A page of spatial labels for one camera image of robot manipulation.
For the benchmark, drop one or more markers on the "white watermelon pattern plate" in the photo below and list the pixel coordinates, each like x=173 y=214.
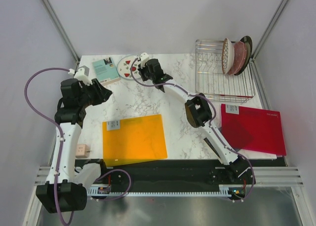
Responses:
x=128 y=66

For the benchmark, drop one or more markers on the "metal wire dish rack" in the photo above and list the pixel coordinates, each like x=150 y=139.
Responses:
x=210 y=79

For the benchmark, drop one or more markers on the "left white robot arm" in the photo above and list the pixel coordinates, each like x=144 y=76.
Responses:
x=64 y=190

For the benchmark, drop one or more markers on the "dark rim beige plate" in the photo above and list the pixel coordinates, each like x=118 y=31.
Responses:
x=248 y=42

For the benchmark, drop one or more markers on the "red translucent plastic sheet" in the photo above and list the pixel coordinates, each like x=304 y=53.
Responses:
x=245 y=128

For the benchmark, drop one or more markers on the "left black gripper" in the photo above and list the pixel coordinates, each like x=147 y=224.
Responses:
x=102 y=94

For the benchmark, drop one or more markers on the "dark blue book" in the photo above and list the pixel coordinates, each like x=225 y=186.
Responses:
x=221 y=152

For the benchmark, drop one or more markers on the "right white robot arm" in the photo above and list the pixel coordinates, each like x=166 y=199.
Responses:
x=200 y=114

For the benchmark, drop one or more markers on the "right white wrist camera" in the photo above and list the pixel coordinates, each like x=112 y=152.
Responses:
x=143 y=58

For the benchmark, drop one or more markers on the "pink polka dot plate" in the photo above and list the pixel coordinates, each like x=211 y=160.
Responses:
x=240 y=53

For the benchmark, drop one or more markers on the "right aluminium frame post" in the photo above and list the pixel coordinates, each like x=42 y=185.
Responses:
x=271 y=25

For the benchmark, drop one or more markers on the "aluminium front rail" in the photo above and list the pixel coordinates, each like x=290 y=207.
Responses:
x=279 y=175

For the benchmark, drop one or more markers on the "aluminium frame post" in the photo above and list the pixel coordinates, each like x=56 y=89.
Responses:
x=57 y=23
x=271 y=25

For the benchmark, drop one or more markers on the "white slotted cable duct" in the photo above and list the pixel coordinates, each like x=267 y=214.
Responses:
x=102 y=191

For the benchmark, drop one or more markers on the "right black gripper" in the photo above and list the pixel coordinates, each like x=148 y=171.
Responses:
x=140 y=70

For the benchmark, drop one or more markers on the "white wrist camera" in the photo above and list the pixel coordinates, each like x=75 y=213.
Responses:
x=143 y=58
x=81 y=74

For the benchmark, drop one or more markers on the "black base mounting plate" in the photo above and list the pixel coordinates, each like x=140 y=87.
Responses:
x=171 y=187

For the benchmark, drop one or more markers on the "left aluminium frame post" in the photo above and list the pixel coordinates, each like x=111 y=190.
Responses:
x=57 y=23

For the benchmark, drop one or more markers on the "orange translucent plastic sheet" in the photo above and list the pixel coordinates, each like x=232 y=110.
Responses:
x=133 y=140

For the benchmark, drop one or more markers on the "teal book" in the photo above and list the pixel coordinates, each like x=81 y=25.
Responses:
x=106 y=71

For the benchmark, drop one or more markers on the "brown rim floral plate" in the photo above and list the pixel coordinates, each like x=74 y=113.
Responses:
x=228 y=55

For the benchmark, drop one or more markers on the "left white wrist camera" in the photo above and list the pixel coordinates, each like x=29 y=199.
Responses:
x=81 y=74

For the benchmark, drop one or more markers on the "pink cube power socket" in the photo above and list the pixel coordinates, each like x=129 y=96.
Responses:
x=82 y=151

